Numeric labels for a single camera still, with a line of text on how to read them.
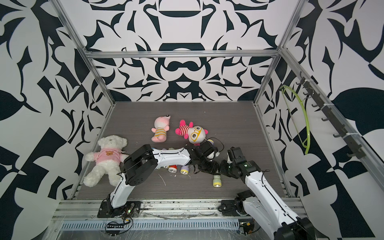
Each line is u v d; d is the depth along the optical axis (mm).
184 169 830
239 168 581
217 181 797
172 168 841
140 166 514
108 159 824
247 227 714
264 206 482
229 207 744
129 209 727
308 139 661
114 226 727
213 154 730
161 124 991
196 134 934
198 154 714
